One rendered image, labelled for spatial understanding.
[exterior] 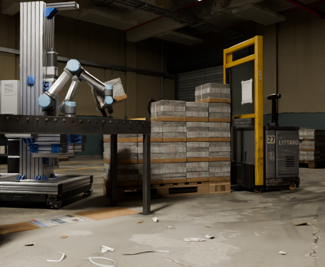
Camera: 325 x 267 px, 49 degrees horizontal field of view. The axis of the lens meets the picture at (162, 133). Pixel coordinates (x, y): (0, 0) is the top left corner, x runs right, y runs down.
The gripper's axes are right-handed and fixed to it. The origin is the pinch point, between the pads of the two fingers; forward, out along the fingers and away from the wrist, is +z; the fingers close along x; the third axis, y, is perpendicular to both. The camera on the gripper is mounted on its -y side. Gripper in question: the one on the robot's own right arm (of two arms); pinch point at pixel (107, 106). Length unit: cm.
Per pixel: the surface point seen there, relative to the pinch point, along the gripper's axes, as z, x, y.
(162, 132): 15, -49, -48
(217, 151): 23, -104, -93
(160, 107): 18, -57, -21
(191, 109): 18, -90, -35
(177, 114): 15, -72, -35
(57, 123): -110, 49, -6
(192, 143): 18, -78, -72
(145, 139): -73, -13, -41
